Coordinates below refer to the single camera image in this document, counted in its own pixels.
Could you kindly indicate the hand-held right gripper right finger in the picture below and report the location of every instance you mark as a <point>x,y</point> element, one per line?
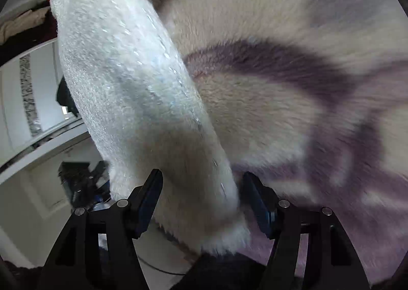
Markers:
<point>258,203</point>

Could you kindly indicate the white tweed jacket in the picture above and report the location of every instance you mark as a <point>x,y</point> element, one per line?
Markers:
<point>127,85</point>

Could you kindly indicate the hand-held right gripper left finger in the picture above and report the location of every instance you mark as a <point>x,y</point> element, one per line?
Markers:
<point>149,200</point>

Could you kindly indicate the beige hanging coat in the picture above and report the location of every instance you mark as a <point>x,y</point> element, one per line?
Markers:
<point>22,23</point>

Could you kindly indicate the floral plush bed blanket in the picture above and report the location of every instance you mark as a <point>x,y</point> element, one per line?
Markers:
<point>287,101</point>

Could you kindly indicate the white wardrobe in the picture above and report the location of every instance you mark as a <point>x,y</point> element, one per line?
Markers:
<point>12,101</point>

